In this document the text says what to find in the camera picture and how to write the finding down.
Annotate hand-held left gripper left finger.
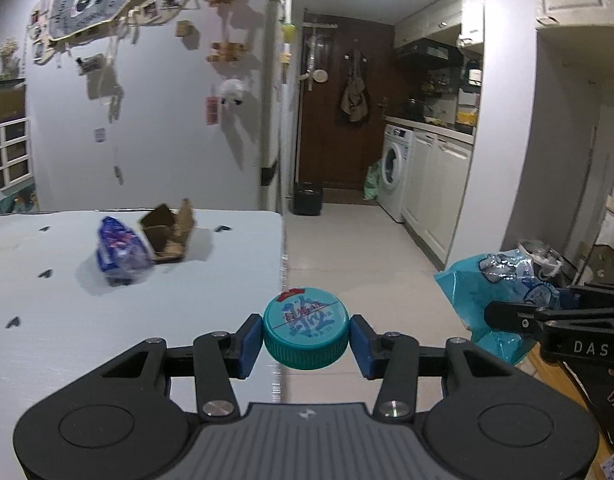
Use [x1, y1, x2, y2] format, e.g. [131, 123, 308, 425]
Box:
[94, 314, 264, 418]

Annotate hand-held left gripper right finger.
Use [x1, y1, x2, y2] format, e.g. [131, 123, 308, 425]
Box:
[350, 314, 520, 418]

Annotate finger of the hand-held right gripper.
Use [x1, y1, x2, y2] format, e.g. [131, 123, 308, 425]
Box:
[486, 301, 614, 335]
[567, 282, 614, 307]

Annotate light blue plastic bag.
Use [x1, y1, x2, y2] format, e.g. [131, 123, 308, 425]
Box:
[434, 247, 581, 366]

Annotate teal bottle cap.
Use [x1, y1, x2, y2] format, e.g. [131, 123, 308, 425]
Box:
[263, 286, 350, 371]

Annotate white metal shelf rack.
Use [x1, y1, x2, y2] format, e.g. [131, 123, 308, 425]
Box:
[581, 137, 614, 286]

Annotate torn brown cardboard box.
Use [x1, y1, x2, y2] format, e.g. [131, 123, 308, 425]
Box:
[138, 199, 197, 264]

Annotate white lower kitchen cabinets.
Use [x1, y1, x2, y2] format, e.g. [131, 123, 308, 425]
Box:
[402, 130, 476, 269]

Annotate white kitchen cabinets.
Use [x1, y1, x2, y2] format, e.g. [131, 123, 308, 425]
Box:
[394, 0, 486, 49]
[402, 130, 476, 269]

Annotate purple snack bag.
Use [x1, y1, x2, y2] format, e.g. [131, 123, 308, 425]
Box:
[96, 216, 155, 287]

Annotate black waste bin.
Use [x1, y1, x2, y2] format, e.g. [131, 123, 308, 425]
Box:
[293, 181, 324, 216]

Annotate white heart print tablecloth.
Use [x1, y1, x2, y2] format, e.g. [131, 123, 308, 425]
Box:
[0, 208, 288, 480]

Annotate green plastic bag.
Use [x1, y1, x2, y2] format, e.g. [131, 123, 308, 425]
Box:
[363, 160, 386, 202]

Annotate white washing machine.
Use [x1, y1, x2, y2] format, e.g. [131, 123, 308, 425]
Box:
[379, 124, 416, 224]

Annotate brown wooden door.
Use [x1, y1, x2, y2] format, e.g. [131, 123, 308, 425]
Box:
[299, 9, 396, 204]

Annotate hanging khaki bag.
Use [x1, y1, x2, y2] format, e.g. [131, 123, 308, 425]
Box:
[340, 50, 372, 124]

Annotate white plush sheep toy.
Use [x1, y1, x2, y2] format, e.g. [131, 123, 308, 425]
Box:
[217, 79, 248, 107]

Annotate black range hood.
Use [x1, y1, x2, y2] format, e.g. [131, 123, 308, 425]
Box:
[394, 39, 463, 64]

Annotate wooden shelf with rings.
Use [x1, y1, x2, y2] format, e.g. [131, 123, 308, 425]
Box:
[209, 42, 248, 64]

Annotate white drawer cabinet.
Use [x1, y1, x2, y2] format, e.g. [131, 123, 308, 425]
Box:
[0, 117, 36, 196]

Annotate white upper kitchen cabinets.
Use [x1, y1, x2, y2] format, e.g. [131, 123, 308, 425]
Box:
[394, 0, 486, 49]

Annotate glass fish tank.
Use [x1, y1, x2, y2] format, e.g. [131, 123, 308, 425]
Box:
[0, 77, 27, 127]

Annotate dried flower vase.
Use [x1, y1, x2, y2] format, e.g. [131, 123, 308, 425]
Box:
[0, 37, 21, 80]

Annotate wall hook rack with utensils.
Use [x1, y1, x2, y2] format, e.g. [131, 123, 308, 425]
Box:
[302, 22, 338, 92]

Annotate wall photo collage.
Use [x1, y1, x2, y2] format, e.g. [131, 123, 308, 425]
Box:
[30, 0, 210, 64]

